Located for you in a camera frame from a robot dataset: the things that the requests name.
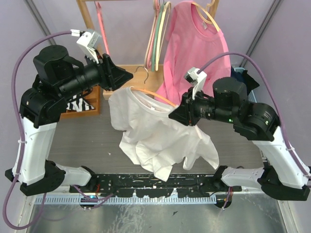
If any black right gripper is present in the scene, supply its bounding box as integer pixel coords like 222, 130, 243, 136
168, 86, 236, 126

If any orange hanger with metal hook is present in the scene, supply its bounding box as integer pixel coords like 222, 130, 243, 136
131, 66, 177, 107

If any white t shirt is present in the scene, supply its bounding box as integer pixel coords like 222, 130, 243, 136
108, 88, 219, 181

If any yellow hanger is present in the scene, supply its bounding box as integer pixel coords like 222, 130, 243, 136
152, 1, 172, 71

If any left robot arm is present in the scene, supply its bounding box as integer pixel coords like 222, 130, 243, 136
5, 45, 133, 196

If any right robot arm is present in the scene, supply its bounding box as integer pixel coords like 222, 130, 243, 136
169, 77, 310, 201

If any green hanger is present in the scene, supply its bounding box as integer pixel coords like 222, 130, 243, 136
151, 2, 165, 71

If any black white striped shirt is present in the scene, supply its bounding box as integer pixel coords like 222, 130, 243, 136
66, 94, 95, 112

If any pink t shirt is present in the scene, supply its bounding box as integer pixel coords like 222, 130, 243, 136
157, 0, 228, 104

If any light pink hanger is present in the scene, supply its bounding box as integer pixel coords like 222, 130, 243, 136
144, 0, 160, 69

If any natural wood hanger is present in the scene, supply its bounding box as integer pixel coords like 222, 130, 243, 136
191, 0, 220, 32

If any wooden clothes rack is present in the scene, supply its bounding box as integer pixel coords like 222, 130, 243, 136
76, 0, 220, 100

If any orange wooden organizer tray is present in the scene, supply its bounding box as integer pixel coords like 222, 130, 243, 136
60, 86, 101, 119

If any blue plastic basket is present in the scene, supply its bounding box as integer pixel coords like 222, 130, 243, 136
231, 67, 257, 102

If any black garment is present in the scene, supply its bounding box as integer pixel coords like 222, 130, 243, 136
241, 70, 260, 95

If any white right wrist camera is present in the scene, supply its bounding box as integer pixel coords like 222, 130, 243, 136
185, 67, 207, 100

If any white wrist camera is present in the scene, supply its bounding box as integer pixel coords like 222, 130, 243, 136
185, 67, 207, 100
70, 29, 102, 64

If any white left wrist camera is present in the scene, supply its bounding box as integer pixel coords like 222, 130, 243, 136
70, 29, 102, 64

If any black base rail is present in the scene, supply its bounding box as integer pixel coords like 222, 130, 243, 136
69, 172, 242, 209

